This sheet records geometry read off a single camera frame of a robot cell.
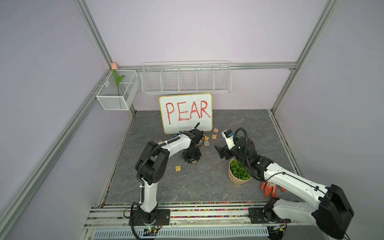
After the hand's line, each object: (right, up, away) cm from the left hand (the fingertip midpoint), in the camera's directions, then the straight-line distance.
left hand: (197, 162), depth 90 cm
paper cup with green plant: (+21, -2, -14) cm, 26 cm away
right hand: (+14, +14, -10) cm, 22 cm away
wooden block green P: (-11, -4, -1) cm, 12 cm away
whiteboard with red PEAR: (-10, +31, +9) cm, 33 cm away
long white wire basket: (+8, +56, +13) cm, 58 cm away
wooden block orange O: (+12, +14, +12) cm, 23 cm away
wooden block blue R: (+6, +10, +9) cm, 15 cm away
